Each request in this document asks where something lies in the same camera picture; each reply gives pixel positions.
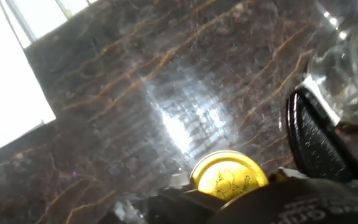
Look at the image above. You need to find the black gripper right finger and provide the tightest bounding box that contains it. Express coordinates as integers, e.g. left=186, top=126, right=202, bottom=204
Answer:
left=147, top=185, right=228, bottom=224

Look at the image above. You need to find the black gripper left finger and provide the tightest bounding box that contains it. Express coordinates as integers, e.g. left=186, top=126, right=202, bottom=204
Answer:
left=112, top=198, right=149, bottom=224

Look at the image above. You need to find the gold jar lid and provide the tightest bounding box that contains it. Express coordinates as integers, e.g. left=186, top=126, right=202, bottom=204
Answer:
left=190, top=150, right=270, bottom=202

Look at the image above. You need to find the small glass jar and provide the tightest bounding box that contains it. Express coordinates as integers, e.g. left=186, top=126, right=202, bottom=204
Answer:
left=306, top=0, right=358, bottom=126

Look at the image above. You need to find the dark marble pattern mat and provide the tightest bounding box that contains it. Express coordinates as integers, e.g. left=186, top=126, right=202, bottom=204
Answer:
left=0, top=0, right=358, bottom=224

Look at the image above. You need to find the black C-clamp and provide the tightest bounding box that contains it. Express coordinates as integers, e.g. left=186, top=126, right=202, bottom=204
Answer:
left=285, top=86, right=358, bottom=184

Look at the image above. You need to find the white paper sheet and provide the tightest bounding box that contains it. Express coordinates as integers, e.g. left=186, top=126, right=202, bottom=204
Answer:
left=0, top=0, right=57, bottom=160

